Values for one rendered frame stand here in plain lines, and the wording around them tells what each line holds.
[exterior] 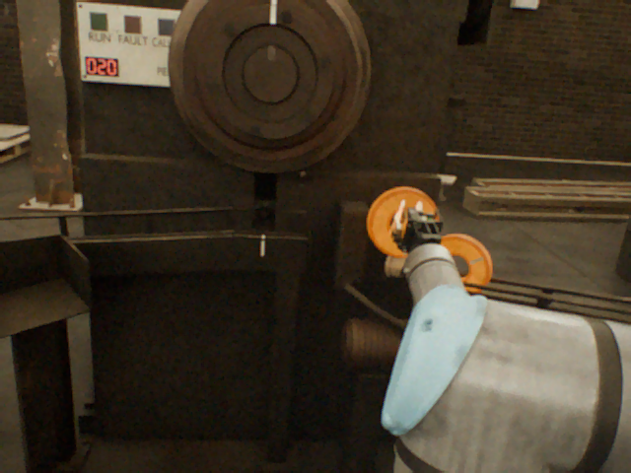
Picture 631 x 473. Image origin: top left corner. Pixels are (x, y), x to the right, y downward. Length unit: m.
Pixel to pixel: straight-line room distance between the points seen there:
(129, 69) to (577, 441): 1.30
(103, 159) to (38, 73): 2.68
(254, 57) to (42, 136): 3.10
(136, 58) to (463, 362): 1.23
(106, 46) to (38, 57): 2.65
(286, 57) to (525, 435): 0.96
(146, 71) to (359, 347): 0.87
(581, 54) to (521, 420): 8.16
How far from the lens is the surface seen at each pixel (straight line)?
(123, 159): 1.49
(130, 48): 1.48
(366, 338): 1.35
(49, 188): 4.26
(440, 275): 0.93
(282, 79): 1.21
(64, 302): 1.31
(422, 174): 1.52
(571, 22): 8.41
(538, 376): 0.41
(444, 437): 0.42
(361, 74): 1.32
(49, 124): 4.16
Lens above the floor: 1.16
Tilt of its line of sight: 18 degrees down
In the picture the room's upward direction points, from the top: 4 degrees clockwise
